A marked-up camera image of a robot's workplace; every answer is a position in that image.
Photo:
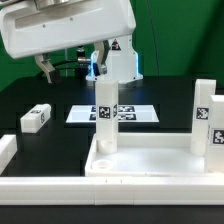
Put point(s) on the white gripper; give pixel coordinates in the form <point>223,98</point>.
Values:
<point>28,31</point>

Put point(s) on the white desk top tray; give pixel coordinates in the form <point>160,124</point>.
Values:
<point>148,155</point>

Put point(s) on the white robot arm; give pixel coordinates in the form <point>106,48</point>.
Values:
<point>122,59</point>

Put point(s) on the white U-shaped border fence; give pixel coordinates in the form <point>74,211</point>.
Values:
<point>105,190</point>

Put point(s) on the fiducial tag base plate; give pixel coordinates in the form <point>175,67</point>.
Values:
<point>126,113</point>

